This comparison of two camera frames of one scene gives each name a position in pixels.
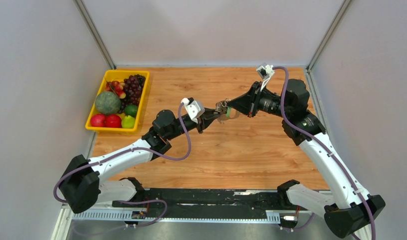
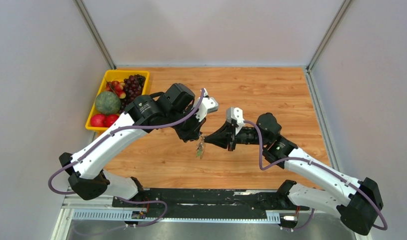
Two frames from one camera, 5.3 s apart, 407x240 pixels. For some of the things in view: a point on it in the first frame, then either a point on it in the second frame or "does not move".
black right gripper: x=248 y=103 → x=225 y=137
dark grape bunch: x=132 y=87 does not move
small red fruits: x=117 y=87 does not move
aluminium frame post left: x=80 y=6 does not move
